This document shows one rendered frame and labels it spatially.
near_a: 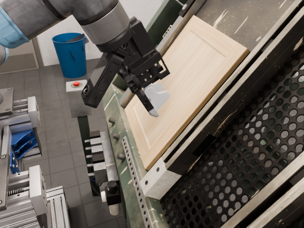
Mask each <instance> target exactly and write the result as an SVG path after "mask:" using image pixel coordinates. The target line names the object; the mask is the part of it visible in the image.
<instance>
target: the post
mask: <svg viewBox="0 0 304 228"><path fill-rule="evenodd" d="M77 119H78V124H79V129H80V134H81V140H82V145H83V149H84V155H85V161H86V165H87V164H91V163H92V162H91V158H90V159H87V158H86V156H87V155H92V152H91V150H89V151H86V147H91V144H90V143H85V140H88V139H90V134H89V132H90V127H89V122H88V116H81V117H77ZM87 170H88V173H90V167H89V168H88V167H87ZM92 172H94V167H92V171H91V173H92ZM92 184H93V186H94V188H95V189H96V190H97V191H98V193H99V194H100V187H99V186H98V185H97V184H96V182H95V181H92ZM90 186H91V183H90ZM91 191H92V195H93V196H94V195H98V194H97V193H96V192H95V191H94V189H93V188H92V186H91Z"/></svg>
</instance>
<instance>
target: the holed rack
mask: <svg viewBox="0 0 304 228"><path fill-rule="evenodd" d="M122 145H123V149H124V152H125V156H126V159H127V163H128V167H129V170H130V174H131V177H132V181H133V185H134V188H135V192H136V195H137V199H138V203H139V207H140V210H141V213H142V218H143V221H144V224H145V228H154V226H153V224H152V220H151V217H150V213H149V210H148V207H147V203H146V200H145V197H144V194H143V190H142V188H141V184H140V181H139V177H138V174H137V171H136V167H135V164H134V161H133V158H132V154H131V151H130V148H129V145H128V141H127V138H126V136H125V137H124V138H123V139H122Z"/></svg>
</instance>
